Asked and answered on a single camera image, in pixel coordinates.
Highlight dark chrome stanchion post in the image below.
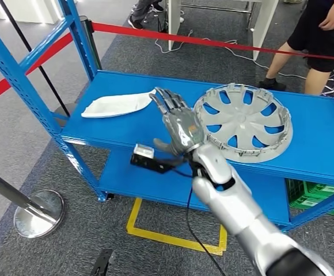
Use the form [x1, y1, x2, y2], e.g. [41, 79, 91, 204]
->
[79, 15, 103, 71]

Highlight white floor cable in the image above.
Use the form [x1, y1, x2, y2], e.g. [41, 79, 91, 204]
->
[155, 29, 307, 81]

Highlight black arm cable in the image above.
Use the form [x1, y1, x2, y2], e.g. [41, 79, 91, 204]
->
[169, 156, 228, 276]

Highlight black robot left foot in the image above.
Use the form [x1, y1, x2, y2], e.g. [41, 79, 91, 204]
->
[91, 249, 116, 276]

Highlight white curved plastic part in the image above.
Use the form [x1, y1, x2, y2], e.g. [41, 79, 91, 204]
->
[81, 88, 157, 119]

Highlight green plastic crate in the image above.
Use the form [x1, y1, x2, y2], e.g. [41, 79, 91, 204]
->
[286, 124, 334, 216]

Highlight white counter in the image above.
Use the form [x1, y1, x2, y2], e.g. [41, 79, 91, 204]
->
[0, 0, 79, 24]

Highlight yellow floor tape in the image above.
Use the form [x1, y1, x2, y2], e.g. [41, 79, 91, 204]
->
[125, 198, 228, 256]

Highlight person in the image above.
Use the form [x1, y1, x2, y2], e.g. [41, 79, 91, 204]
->
[128, 0, 165, 30]
[258, 0, 334, 96]

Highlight black stanchion post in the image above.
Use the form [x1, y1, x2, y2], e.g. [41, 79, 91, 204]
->
[0, 0, 77, 127]

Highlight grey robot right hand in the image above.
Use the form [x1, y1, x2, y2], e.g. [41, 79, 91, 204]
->
[149, 87, 206, 157]

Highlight blue metal shelf rack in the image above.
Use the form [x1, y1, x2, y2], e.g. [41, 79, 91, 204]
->
[0, 0, 334, 233]

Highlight grey plastic wheel hubcap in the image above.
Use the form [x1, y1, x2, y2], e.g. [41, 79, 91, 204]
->
[193, 83, 293, 164]

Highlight white desk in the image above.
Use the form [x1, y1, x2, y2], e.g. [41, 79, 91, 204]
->
[168, 0, 280, 62]

